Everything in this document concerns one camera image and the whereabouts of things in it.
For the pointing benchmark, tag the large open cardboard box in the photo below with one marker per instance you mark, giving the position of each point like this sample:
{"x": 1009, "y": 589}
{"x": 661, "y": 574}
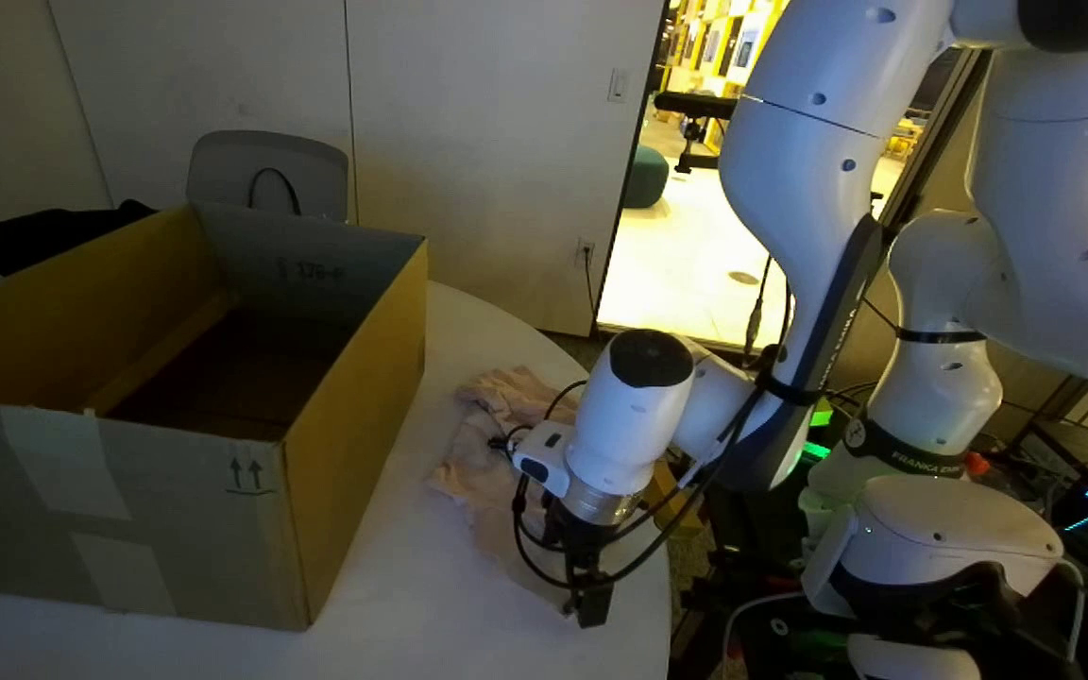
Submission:
{"x": 256, "y": 379}

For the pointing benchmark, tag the green lit device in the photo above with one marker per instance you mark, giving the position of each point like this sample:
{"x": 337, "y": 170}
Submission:
{"x": 818, "y": 415}

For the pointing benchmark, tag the black jacket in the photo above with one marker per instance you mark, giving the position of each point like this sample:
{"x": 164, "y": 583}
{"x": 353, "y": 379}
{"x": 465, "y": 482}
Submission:
{"x": 47, "y": 231}

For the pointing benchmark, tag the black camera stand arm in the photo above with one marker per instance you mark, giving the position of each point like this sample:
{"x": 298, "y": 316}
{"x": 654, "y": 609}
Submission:
{"x": 697, "y": 107}

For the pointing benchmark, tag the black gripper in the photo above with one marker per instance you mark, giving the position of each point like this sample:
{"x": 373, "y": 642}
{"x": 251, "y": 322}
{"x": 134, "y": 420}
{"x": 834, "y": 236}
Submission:
{"x": 581, "y": 535}

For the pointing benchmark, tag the pale pink towel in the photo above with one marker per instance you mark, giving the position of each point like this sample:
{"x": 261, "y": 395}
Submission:
{"x": 493, "y": 415}

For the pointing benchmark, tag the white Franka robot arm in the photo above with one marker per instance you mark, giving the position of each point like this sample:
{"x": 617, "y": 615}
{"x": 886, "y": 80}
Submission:
{"x": 924, "y": 249}

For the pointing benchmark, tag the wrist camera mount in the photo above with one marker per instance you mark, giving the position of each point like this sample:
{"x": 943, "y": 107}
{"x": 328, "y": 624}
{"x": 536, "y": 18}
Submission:
{"x": 543, "y": 453}

